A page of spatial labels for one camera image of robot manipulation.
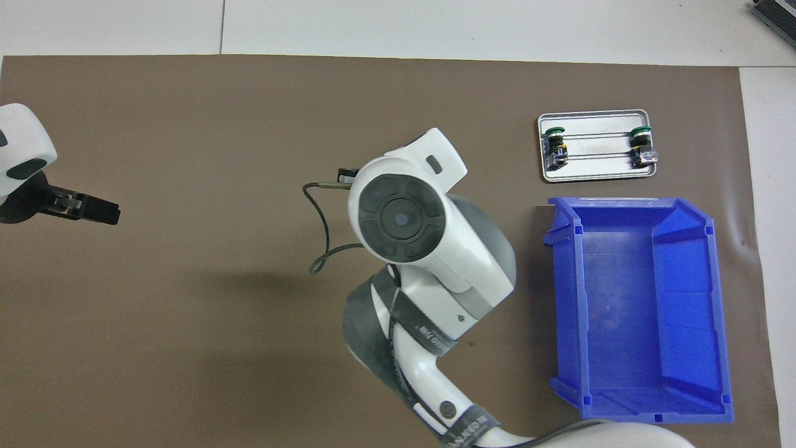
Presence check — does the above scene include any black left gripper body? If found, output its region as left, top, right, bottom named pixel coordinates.
left=0, top=174, right=57, bottom=223

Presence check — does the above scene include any brown table mat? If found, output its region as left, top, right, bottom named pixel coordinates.
left=0, top=55, right=783, bottom=448

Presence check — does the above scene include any grey metal tray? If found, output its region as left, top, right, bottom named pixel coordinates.
left=537, top=110, right=659, bottom=184

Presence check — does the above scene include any blue plastic storage bin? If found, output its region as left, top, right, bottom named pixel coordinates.
left=542, top=197, right=734, bottom=426

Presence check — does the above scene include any grey ribbed device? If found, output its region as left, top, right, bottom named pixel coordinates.
left=749, top=0, right=796, bottom=49

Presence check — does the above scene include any green push button switch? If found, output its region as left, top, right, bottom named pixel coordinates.
left=628, top=124, right=659, bottom=169
left=542, top=126, right=570, bottom=170

